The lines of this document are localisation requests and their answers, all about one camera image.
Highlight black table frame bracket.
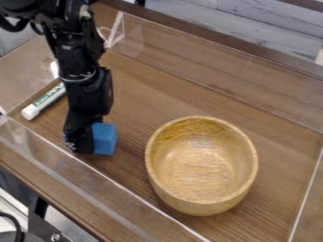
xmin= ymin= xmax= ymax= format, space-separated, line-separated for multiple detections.
xmin=28 ymin=197 xmax=70 ymax=242

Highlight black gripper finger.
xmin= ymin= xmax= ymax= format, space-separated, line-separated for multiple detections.
xmin=62 ymin=116 xmax=82 ymax=153
xmin=76 ymin=123 xmax=94 ymax=153

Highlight green and white marker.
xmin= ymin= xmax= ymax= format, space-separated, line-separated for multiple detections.
xmin=21 ymin=83 xmax=65 ymax=121

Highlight blue rectangular block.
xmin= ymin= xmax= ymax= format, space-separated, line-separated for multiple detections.
xmin=92 ymin=123 xmax=117 ymax=156

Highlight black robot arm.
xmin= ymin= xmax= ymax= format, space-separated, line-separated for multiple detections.
xmin=0 ymin=0 xmax=116 ymax=156

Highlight black cable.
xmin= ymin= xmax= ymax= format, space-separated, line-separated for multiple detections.
xmin=0 ymin=211 xmax=22 ymax=242

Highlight light brown wooden bowl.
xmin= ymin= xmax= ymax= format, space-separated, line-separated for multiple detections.
xmin=145 ymin=115 xmax=260 ymax=216

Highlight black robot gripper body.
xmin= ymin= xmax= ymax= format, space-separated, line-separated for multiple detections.
xmin=58 ymin=67 xmax=113 ymax=127

